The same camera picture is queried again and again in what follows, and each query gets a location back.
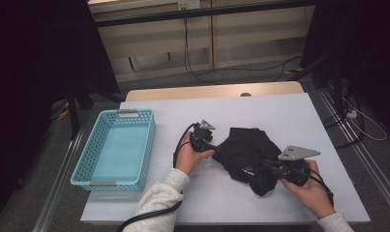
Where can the light blue plastic basket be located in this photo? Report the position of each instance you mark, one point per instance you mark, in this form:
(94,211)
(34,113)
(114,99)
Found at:
(118,151)

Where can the black shorts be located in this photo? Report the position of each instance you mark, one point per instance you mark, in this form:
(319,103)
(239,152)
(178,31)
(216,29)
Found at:
(244,151)

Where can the large black curtain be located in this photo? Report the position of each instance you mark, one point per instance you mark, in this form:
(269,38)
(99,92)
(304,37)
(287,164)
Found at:
(28,64)

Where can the person's right hand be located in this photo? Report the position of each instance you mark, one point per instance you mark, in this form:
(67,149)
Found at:
(312,196)

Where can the narrow black curtain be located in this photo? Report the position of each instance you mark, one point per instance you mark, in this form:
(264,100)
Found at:
(360,48)

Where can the black tripod stand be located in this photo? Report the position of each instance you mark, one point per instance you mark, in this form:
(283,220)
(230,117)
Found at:
(74,112)

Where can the white plug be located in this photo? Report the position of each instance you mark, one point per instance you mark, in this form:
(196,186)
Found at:
(352,114)

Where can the metal floor rail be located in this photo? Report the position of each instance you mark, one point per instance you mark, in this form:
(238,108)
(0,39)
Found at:
(360,151)
(58,183)

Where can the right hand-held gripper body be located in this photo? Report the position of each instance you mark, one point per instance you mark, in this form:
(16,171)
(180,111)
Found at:
(295,153)

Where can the white wall outlet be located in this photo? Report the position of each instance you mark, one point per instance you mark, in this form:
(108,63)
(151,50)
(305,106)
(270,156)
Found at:
(189,4)

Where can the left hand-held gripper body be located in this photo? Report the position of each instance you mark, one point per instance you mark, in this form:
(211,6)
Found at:
(200,137)

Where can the white table cover sheet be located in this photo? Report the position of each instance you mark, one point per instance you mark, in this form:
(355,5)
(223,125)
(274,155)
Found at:
(247,109)

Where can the round table grommet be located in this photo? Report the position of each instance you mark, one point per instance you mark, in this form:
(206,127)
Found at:
(246,94)

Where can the person's left hand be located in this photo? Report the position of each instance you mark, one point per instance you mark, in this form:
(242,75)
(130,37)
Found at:
(187,159)

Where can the black upright stand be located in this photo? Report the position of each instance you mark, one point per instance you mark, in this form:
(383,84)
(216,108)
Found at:
(337,90)

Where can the wooden table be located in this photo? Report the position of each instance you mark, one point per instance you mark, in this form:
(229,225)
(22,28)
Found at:
(199,92)

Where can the black horizontal bar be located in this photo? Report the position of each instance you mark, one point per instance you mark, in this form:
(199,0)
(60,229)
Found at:
(199,13)

